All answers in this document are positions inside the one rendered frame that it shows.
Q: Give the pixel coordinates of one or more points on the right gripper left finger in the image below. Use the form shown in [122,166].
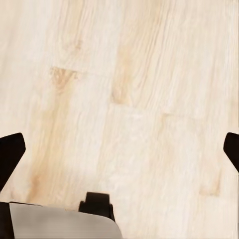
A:
[12,148]

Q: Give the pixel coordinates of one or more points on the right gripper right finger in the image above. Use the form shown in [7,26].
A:
[231,148]

